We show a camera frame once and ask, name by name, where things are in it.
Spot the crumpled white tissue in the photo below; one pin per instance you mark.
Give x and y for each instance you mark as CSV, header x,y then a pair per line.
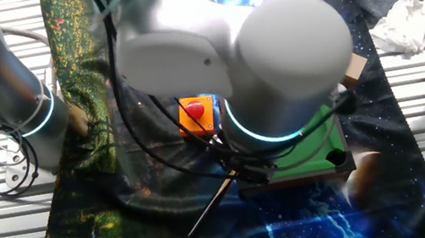
x,y
403,29

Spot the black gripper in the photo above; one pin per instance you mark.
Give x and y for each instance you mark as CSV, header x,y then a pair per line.
x,y
252,170

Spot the mini green pool table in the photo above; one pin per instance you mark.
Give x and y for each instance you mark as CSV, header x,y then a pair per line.
x,y
320,149

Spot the galaxy and forest printed cloth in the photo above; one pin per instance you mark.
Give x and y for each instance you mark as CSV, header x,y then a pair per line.
x,y
170,228

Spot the orange box red button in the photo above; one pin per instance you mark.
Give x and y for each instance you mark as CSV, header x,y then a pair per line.
x,y
196,121

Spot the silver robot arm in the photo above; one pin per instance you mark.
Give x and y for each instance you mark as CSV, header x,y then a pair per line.
x,y
184,46

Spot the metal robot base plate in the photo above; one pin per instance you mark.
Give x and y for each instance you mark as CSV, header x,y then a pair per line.
x,y
18,173

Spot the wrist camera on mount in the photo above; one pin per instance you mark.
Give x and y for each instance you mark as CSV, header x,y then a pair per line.
x,y
346,103

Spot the wooden cube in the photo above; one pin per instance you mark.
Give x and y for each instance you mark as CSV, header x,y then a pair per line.
x,y
356,68

